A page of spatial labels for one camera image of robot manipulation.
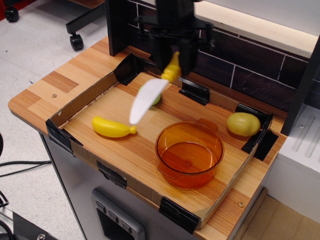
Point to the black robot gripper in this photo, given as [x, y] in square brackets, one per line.
[175, 24]

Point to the yellow white toy knife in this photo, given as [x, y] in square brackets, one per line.
[153, 88]

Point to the orange transparent plastic pot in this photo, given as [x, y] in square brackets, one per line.
[189, 152]

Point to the taped cardboard fence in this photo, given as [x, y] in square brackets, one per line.
[125, 169]

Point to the green toy apple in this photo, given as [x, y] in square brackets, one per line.
[156, 100]

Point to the black office chair base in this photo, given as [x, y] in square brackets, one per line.
[96, 9]

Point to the yellow-green toy potato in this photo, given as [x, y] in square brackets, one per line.
[243, 124]

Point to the yellow toy banana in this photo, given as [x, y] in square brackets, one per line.
[111, 129]

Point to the black caster wheel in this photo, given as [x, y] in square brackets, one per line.
[11, 14]

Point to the grey oven control panel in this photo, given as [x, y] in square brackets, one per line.
[116, 224]

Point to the black vertical post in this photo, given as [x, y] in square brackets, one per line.
[122, 28]

